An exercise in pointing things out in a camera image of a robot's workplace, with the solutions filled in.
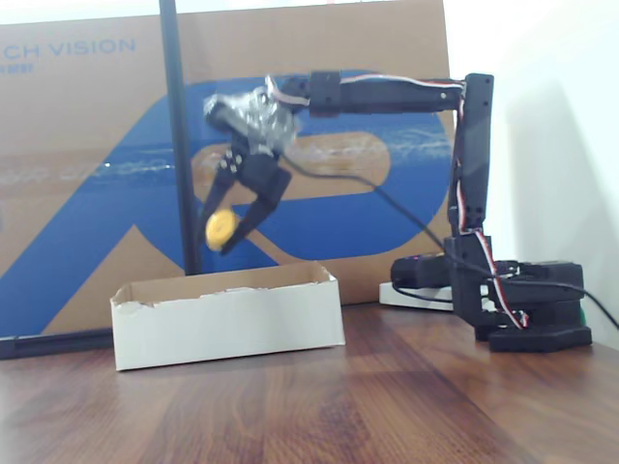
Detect thin black camera cable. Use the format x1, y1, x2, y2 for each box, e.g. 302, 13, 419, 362
282, 153, 619, 333

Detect black power adapter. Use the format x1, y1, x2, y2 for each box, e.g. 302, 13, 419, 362
390, 254, 454, 291

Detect yellow green glue bottle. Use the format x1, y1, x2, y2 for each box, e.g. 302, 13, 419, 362
205, 208, 240, 252

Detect large brown carton blue print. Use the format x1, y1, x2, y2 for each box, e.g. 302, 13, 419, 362
0, 0, 454, 339

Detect black adapter cord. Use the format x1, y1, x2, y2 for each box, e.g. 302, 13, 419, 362
391, 283, 456, 305

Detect white cardboard box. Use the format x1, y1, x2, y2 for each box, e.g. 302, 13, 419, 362
109, 261, 347, 372

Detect black metal pole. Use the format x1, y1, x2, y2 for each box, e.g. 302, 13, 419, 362
158, 0, 204, 277

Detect black stand foot bar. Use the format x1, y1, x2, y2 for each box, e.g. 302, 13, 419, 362
0, 328, 115, 362

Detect white power strip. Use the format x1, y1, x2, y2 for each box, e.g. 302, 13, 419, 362
379, 281, 456, 311

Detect plastic-wrapped wrist camera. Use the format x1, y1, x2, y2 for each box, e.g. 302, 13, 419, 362
202, 74, 304, 156

